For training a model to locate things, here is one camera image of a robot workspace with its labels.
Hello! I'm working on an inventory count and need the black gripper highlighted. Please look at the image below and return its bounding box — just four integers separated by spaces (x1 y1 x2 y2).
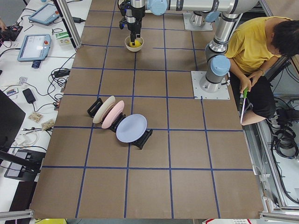
118 0 145 46

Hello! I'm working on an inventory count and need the white ceramic bowl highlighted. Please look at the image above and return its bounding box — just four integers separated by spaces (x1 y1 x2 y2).
124 36 144 52

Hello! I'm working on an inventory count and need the yellow lemon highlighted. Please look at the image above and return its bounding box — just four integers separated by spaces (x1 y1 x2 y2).
129 40 142 48

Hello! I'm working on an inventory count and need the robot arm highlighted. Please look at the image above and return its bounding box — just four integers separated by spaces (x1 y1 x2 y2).
190 0 257 89
119 0 257 52

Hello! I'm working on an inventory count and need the cream plate in rack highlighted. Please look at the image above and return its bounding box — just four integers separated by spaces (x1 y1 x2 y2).
93 96 115 124

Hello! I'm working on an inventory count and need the green white carton box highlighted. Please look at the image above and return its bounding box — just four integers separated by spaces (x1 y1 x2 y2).
55 32 71 46

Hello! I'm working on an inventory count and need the pink plate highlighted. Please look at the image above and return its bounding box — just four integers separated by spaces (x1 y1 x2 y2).
101 100 124 129

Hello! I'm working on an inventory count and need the black dish rack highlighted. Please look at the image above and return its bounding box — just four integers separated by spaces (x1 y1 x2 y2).
87 98 153 150

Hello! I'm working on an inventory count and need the teach pendant far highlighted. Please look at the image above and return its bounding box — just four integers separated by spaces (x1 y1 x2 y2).
28 4 60 26

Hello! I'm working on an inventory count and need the teach pendant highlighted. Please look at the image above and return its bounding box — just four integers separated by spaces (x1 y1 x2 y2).
17 34 51 62
28 4 60 26

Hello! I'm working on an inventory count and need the blue plate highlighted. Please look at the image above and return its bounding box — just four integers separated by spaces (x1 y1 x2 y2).
116 114 147 143

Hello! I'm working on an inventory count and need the teach pendant near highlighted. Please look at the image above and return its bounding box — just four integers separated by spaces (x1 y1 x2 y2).
17 34 51 62

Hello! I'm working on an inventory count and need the black power adapter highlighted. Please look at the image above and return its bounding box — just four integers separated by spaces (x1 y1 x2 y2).
22 88 36 104

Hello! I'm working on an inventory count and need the person in yellow shirt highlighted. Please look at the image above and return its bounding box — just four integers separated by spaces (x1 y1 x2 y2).
225 16 299 126

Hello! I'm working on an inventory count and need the black monitor stand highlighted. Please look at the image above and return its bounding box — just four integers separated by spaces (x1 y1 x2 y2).
0 92 45 182

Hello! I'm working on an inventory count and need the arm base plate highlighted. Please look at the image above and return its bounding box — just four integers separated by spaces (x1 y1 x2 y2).
191 71 230 100
183 11 213 32

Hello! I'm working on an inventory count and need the aluminium frame post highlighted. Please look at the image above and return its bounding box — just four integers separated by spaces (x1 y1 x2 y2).
53 0 82 49

